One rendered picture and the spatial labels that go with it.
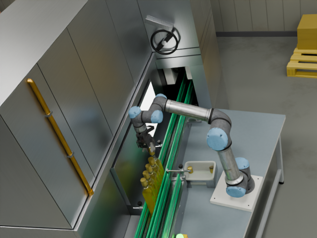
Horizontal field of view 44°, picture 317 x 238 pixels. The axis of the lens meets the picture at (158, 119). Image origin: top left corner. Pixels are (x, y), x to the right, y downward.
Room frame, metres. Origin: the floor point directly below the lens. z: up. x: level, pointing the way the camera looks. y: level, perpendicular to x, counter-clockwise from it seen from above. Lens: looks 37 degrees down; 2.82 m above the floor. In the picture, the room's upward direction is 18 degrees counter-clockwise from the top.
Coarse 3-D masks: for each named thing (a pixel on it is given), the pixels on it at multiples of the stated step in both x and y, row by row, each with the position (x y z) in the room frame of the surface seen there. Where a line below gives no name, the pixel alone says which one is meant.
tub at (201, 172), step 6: (186, 162) 2.04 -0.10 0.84; (192, 162) 2.03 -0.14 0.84; (198, 162) 2.01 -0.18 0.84; (204, 162) 1.99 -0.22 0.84; (210, 162) 1.97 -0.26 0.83; (186, 168) 2.01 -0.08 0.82; (192, 168) 2.03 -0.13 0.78; (198, 168) 2.01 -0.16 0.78; (204, 168) 1.99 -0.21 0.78; (186, 174) 1.97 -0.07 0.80; (192, 174) 1.98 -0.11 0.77; (198, 174) 1.96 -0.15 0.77; (204, 174) 1.95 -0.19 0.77; (210, 174) 1.93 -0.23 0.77
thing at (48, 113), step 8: (32, 80) 1.47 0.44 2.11; (40, 96) 1.46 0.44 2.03; (48, 112) 1.46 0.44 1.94; (56, 128) 1.46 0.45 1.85; (64, 144) 1.46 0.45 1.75; (72, 152) 1.47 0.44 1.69; (72, 160) 1.46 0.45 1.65; (80, 168) 1.47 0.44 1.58; (80, 176) 1.46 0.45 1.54; (88, 184) 1.46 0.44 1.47; (88, 192) 1.46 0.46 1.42
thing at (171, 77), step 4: (164, 68) 2.85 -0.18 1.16; (168, 68) 2.84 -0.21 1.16; (176, 68) 2.96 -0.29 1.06; (188, 68) 2.75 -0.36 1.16; (164, 72) 2.86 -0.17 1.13; (168, 72) 2.84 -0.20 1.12; (172, 72) 2.84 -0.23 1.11; (188, 72) 2.75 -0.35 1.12; (168, 76) 2.85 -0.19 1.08; (172, 76) 2.83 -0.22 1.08; (176, 76) 2.91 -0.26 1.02; (188, 76) 2.76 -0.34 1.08; (168, 80) 2.85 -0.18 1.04; (172, 80) 2.84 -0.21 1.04; (168, 84) 2.85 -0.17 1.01; (172, 84) 2.84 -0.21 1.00
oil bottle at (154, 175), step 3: (153, 171) 1.80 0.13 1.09; (153, 174) 1.78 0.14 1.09; (156, 174) 1.79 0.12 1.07; (150, 177) 1.77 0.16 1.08; (153, 177) 1.76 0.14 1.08; (156, 177) 1.78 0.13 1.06; (156, 180) 1.77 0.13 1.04; (156, 183) 1.76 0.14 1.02; (159, 183) 1.79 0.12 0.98; (159, 186) 1.78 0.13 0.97
